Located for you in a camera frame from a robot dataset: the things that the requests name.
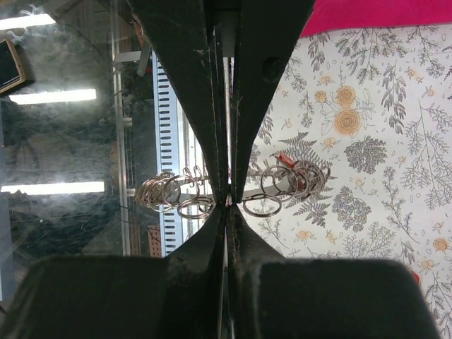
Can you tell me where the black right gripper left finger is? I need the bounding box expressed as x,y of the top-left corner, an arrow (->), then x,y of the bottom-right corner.
1,206 -> 226,338

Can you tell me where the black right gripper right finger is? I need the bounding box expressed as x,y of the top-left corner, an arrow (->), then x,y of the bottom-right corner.
226,206 -> 439,338

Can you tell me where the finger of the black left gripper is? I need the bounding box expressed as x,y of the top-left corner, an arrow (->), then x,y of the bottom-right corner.
129,1 -> 228,204
231,0 -> 314,203

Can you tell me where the pink folded cloth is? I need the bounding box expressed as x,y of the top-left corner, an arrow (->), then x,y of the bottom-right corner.
302,0 -> 451,37

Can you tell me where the floral tablecloth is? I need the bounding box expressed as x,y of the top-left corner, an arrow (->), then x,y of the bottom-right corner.
246,25 -> 451,338

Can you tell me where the smartphone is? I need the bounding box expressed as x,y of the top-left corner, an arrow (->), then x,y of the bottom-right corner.
1,39 -> 27,96

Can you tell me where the blue slotted cable duct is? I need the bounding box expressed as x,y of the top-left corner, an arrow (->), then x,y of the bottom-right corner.
152,52 -> 184,257

